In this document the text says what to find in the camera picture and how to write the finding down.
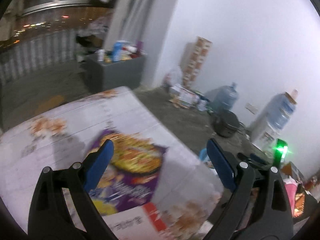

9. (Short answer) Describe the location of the wall power socket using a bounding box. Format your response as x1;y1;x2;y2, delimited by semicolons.
245;103;258;115

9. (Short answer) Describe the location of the red white snack bag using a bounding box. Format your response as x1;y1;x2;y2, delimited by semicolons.
103;202;170;239

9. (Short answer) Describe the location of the white water dispenser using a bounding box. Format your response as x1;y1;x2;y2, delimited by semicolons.
249;116;277;151

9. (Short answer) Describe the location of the pile of paper packaging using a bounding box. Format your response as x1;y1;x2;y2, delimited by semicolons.
169;84;209;112

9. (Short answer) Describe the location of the empty blue water jug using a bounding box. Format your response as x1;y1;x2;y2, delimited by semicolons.
212;82;239;113

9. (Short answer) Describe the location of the metal balcony railing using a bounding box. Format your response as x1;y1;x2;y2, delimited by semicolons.
1;29;77;85

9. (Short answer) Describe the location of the tall patterned cardboard box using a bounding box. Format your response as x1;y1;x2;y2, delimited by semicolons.
182;36;212;89

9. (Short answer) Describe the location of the purple cup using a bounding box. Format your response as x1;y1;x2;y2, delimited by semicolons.
136;41;143;55

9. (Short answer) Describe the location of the black rice cooker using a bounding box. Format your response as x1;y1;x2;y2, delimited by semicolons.
212;110;240;138

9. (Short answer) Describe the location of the blue detergent bottle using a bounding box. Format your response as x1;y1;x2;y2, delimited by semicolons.
112;41;124;62

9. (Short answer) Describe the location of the pink plastic bag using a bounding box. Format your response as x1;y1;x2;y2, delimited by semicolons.
283;177;299;215

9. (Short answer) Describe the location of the small white bottle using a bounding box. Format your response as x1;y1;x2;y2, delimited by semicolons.
97;49;105;62

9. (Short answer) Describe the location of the purple yellow noodle bag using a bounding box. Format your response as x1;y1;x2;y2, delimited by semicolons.
88;129;167;216

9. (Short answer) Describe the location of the floral plaid bed sheet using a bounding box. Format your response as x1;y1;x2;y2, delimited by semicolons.
1;87;223;239

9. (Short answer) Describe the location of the grey curtain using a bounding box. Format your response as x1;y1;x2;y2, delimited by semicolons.
105;0;185;53

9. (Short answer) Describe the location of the dark grey cabinet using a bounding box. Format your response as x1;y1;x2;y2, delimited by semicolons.
81;54;146;94

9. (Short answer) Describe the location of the blue mesh trash basket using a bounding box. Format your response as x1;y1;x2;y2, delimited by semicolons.
199;148;213;168

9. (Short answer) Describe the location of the white plastic bag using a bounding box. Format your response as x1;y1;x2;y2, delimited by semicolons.
163;66;183;88

